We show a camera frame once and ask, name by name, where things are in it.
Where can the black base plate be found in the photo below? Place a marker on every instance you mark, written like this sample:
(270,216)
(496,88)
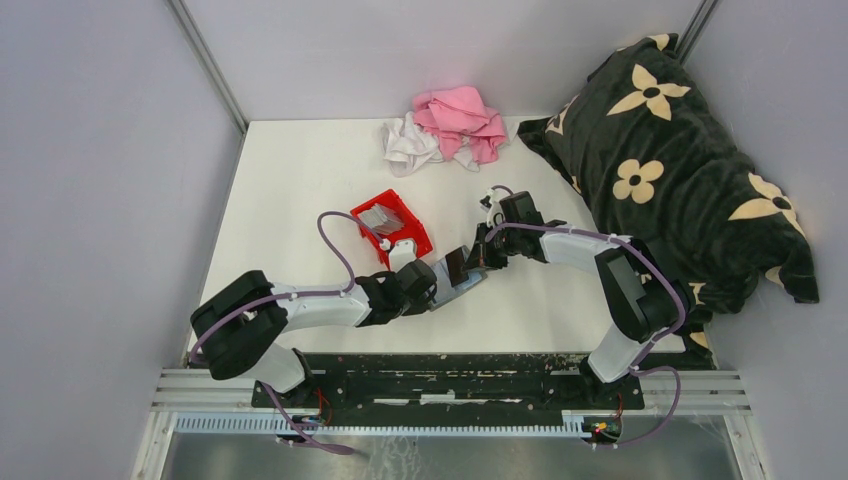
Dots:
(454,390)

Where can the pink cloth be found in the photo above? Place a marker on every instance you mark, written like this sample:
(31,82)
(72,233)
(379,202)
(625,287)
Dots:
(458,117)

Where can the black floral pillow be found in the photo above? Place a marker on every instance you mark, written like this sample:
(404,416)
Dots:
(641,147)

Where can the dark brown credit card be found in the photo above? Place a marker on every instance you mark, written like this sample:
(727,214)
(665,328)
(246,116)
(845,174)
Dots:
(455,261)

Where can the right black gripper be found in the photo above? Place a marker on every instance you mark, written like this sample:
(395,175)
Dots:
(482,255)

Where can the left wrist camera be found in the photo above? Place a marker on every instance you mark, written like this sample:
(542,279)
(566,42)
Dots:
(402,253)

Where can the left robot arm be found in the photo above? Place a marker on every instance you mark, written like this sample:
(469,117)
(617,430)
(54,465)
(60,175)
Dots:
(237,329)

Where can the aluminium rail frame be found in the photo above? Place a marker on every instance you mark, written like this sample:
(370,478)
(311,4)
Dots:
(198,429)

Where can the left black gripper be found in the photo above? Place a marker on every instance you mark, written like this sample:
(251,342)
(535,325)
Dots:
(418,308)

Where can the stack of cards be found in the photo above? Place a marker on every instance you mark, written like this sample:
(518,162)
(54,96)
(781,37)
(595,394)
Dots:
(381,219)

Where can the red plastic bin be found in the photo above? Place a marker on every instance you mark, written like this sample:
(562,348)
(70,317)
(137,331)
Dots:
(413,228)

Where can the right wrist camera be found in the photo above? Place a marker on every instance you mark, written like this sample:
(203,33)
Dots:
(491,207)

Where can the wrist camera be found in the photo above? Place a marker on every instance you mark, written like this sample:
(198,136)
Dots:
(402,253)
(491,207)

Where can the white cloth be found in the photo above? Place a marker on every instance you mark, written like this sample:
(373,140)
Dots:
(407,147)

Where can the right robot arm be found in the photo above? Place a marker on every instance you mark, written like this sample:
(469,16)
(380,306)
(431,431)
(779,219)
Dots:
(646,294)

